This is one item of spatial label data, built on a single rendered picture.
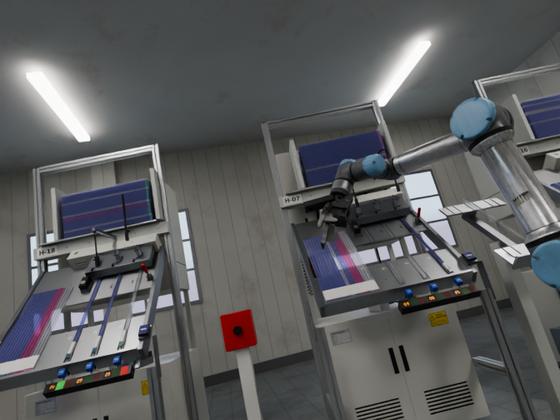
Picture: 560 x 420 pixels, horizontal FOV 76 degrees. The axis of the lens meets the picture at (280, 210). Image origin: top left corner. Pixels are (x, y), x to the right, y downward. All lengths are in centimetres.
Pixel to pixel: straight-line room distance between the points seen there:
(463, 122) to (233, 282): 421
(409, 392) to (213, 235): 366
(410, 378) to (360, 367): 24
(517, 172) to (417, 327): 112
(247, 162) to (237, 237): 116
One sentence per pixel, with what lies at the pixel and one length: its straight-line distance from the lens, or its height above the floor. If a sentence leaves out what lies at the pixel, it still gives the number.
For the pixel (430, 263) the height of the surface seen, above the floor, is 80.
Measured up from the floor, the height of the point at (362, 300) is 71.
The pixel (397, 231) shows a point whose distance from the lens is 200.
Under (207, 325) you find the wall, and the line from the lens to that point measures 496.
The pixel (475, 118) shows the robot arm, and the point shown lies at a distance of 110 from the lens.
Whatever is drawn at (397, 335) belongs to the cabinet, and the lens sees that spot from 196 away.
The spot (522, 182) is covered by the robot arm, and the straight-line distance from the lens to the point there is 107.
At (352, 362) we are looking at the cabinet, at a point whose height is 43.
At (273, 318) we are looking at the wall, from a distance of 500.
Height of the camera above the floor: 77
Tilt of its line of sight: 15 degrees up
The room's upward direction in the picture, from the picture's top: 13 degrees counter-clockwise
